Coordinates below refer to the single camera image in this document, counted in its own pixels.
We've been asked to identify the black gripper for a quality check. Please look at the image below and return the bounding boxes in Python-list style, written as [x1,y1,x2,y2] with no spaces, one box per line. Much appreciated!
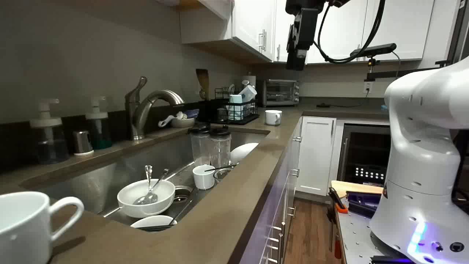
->
[284,0,328,71]

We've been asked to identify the small white cup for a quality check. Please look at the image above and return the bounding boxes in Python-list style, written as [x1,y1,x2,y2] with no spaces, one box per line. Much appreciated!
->
[190,163,218,193]

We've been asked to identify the stainless steel sink basin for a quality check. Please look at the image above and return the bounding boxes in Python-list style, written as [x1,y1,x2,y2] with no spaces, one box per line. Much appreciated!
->
[28,128,271,232]

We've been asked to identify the silver toaster oven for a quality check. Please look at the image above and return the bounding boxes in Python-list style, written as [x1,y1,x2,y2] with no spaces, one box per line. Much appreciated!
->
[262,78,302,109]

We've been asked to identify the white upper cabinets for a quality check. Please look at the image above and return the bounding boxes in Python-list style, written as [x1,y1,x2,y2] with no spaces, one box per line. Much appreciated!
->
[177,0,463,68]

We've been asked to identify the white item in rack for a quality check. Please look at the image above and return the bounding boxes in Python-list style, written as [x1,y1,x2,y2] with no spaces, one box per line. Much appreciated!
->
[239,84,259,105]

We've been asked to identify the black dish rack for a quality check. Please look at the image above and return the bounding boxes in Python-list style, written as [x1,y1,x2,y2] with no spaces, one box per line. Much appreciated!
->
[209,96,261,127]

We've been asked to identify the white lower cabinet door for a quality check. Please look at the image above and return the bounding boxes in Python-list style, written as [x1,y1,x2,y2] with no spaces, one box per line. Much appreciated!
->
[294,115,338,199]

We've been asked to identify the white plate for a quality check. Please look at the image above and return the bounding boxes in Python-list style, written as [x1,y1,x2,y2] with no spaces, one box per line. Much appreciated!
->
[229,141,261,166]

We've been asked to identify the black beverage cooler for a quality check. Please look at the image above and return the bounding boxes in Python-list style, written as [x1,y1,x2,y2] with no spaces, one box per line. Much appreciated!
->
[336,122,393,188]

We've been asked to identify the clear jar with black lid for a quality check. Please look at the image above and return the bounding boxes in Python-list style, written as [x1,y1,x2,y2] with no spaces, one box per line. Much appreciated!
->
[187,125,212,168]
[208,125,234,171]

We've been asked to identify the small grey bowl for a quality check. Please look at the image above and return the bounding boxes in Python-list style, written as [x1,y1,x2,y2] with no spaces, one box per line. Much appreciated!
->
[170,111,196,131]

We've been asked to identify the black chopstick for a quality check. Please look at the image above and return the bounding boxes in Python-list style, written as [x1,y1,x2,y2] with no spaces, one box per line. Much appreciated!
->
[208,166,240,175]
[208,163,240,172]

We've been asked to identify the wooden board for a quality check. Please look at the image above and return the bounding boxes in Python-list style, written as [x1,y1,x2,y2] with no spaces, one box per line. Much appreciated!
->
[330,180,385,199]

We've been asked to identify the orange black clamp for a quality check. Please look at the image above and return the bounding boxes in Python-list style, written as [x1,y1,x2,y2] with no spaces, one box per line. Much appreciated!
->
[327,185,350,216]

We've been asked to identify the grey lower cabinet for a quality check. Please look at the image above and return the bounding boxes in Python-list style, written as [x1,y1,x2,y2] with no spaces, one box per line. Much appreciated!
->
[229,115,305,264]

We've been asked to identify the curved steel faucet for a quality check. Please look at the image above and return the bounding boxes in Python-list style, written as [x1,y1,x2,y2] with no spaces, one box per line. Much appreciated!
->
[123,75,186,143]

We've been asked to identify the steel spoon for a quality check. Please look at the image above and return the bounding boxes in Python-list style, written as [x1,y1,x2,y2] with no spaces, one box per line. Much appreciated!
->
[132,168,173,207]
[142,163,155,200]

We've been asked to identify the perforated robot table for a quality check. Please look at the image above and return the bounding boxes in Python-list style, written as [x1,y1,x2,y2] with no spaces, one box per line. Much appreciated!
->
[334,207,407,264]

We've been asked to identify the green soap dispenser bottle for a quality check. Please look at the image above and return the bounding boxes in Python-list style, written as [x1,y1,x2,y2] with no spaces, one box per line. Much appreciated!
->
[83,94,116,152]

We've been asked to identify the white bowl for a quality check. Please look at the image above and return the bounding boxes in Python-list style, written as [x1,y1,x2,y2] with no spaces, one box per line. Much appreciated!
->
[116,178,177,221]

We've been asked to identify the small metal canister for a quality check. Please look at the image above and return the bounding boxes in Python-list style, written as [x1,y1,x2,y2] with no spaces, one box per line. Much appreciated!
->
[72,130,95,159]

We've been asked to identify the clear soap dispenser bottle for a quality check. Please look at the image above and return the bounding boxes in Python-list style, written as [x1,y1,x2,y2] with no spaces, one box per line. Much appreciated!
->
[28,97,70,166]

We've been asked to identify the black camera on stand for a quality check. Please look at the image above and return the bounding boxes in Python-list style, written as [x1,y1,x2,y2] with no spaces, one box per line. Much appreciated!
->
[349,43,407,84]

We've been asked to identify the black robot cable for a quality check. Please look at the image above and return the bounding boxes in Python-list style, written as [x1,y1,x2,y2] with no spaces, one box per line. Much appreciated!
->
[312,0,388,67]

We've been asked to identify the black aluminium rail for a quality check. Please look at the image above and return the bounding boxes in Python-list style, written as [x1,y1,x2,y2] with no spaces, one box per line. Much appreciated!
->
[344,191,384,221]

